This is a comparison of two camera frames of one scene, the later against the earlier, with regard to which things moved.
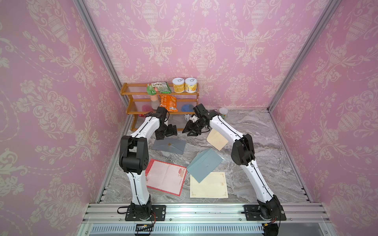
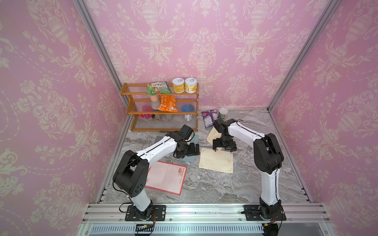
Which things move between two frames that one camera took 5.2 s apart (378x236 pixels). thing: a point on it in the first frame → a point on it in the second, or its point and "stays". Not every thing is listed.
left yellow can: x=178 y=85 stays
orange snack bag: x=169 y=102 stays
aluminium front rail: x=205 y=212 stays
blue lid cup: x=187 y=107 stays
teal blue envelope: x=204 y=164 → x=192 y=159
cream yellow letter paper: x=213 y=186 → x=220 y=161
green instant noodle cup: x=223 y=111 stays
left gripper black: x=171 y=132 → x=192 y=152
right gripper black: x=190 y=125 → x=231 y=147
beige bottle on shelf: x=155 y=102 stays
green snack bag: x=161 y=87 stays
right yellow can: x=191 y=85 stays
